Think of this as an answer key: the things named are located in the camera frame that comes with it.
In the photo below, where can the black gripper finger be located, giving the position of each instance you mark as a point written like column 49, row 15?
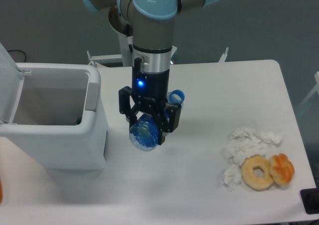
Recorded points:
column 168, row 120
column 125, row 106

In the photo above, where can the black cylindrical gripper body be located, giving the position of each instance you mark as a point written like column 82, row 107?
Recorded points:
column 149, row 90

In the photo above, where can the blue clear plastic bottle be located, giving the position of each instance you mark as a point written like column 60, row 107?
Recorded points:
column 144, row 133

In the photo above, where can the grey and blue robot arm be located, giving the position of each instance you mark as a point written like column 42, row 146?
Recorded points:
column 151, row 110

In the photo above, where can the white trash can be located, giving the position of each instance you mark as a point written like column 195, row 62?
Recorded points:
column 60, row 119

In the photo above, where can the white trash can lid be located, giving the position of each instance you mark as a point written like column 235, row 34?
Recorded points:
column 11, row 85

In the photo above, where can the small crumpled white tissue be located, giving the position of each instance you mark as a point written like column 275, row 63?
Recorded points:
column 232, row 177

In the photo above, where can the twisted orange bread roll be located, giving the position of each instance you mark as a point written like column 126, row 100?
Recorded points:
column 281, row 169

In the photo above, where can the orange object at left edge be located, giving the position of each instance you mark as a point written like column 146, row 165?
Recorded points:
column 1, row 192

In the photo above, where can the black device at edge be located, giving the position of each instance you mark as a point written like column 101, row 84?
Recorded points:
column 310, row 199

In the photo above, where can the ring donut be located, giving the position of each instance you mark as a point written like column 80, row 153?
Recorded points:
column 255, row 173

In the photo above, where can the white frame at right edge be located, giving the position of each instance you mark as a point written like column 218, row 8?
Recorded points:
column 309, row 100

